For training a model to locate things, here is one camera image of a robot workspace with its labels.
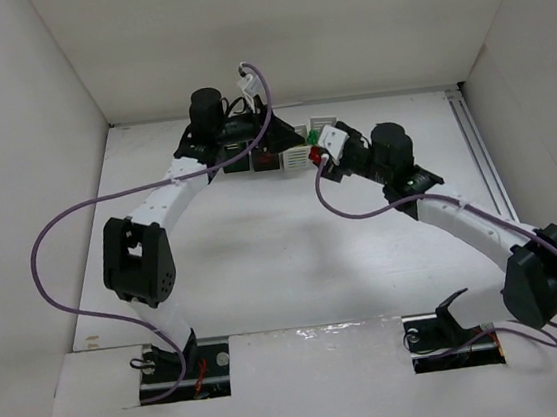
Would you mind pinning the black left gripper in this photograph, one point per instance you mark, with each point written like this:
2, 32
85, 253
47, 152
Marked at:
265, 126

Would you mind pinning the red green lego stack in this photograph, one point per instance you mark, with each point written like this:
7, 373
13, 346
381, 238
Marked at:
316, 152

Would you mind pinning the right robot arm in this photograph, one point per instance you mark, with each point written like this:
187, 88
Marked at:
526, 256

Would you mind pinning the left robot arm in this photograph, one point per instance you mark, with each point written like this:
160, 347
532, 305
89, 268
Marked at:
139, 263

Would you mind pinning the white slotted bin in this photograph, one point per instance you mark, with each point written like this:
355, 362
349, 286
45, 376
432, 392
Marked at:
297, 157
318, 123

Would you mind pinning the white slotted bin far right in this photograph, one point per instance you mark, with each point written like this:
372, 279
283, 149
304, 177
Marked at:
318, 123

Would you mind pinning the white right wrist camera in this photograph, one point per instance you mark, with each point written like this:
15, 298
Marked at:
333, 140

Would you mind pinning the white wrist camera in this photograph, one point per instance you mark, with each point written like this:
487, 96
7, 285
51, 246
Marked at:
333, 140
248, 83

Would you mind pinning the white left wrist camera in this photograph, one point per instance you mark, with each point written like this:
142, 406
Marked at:
248, 83

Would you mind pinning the aluminium rail right side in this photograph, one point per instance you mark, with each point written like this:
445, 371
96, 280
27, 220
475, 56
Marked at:
482, 158

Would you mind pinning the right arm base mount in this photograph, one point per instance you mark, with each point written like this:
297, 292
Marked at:
436, 344

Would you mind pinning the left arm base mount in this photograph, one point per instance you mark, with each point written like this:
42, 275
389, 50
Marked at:
207, 376

